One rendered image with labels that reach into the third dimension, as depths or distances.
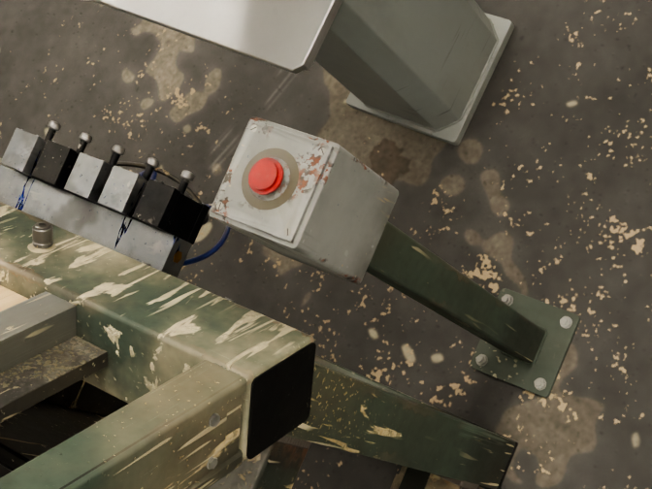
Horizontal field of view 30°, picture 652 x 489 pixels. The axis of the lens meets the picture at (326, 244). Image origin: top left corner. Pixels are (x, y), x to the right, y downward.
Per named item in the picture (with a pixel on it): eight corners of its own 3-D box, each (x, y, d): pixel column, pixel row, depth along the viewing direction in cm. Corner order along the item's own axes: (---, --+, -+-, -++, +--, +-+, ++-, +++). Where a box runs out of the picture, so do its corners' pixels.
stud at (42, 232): (57, 246, 149) (56, 224, 147) (42, 252, 147) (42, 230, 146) (43, 240, 150) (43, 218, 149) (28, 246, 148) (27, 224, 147)
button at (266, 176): (295, 168, 127) (286, 162, 126) (279, 203, 127) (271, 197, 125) (265, 158, 129) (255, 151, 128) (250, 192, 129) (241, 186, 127)
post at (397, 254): (547, 332, 207) (373, 209, 142) (534, 365, 207) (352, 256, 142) (516, 320, 210) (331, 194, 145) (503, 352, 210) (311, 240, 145)
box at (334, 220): (404, 193, 141) (339, 142, 125) (364, 288, 140) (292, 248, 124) (320, 164, 147) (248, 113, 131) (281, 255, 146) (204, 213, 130)
